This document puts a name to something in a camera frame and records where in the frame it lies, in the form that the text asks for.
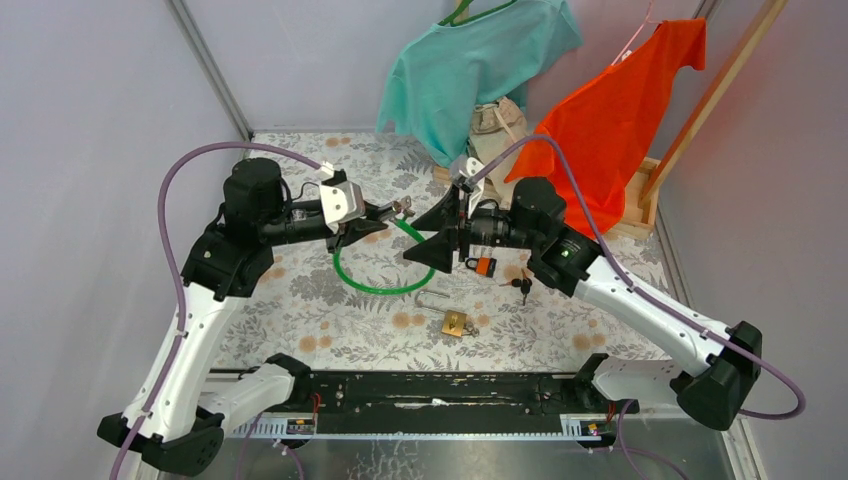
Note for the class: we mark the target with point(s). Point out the pink hanger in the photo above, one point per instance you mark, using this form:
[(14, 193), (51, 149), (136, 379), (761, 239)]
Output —
[(628, 48)]

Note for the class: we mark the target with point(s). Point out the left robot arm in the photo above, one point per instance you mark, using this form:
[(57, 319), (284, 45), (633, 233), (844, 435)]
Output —
[(168, 423)]

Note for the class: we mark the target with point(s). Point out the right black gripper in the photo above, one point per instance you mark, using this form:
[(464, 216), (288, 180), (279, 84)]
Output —
[(437, 251)]

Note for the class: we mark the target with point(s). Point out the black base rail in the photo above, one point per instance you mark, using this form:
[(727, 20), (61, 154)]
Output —
[(413, 404)]

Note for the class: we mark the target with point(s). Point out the green hanger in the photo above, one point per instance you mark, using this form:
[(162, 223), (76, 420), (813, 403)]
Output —
[(462, 14)]

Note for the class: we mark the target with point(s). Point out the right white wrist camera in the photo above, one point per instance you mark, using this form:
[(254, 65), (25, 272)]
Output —
[(462, 173)]

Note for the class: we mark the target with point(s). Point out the floral table cloth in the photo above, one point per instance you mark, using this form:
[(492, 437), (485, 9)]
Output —
[(301, 307)]

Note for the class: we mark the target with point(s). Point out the small silver keys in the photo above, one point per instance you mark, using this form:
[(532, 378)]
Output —
[(470, 329)]

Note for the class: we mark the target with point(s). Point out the black head keys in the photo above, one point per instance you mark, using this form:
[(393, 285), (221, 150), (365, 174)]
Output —
[(524, 284)]

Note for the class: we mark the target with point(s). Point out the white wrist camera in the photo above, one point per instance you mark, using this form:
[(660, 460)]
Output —
[(341, 199), (462, 173)]

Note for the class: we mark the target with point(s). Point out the orange t-shirt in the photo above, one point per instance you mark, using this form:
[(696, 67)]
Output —
[(606, 128)]

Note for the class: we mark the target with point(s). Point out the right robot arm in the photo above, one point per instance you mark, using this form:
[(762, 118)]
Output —
[(712, 366)]

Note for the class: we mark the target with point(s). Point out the aluminium frame profile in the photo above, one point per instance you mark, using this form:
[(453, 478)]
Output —
[(192, 34)]

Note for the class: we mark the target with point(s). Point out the brass padlock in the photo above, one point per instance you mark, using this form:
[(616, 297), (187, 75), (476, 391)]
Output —
[(454, 323)]

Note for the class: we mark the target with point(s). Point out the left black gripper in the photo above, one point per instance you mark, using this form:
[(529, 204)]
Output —
[(352, 231)]

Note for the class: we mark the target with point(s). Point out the orange black padlock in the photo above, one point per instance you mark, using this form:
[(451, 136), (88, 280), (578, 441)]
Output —
[(483, 266)]

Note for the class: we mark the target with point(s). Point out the beige cloth bag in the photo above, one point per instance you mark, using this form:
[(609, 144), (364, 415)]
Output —
[(494, 127)]

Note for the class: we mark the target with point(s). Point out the green cable lock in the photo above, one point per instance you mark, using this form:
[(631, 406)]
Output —
[(387, 291)]

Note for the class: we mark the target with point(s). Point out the wooden clothes rack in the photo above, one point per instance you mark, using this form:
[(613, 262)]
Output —
[(643, 189)]

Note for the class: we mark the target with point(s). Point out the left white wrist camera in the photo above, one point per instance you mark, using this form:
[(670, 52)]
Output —
[(341, 199)]

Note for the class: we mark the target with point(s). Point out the teal t-shirt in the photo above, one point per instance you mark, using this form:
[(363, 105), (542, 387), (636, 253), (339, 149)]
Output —
[(437, 80)]

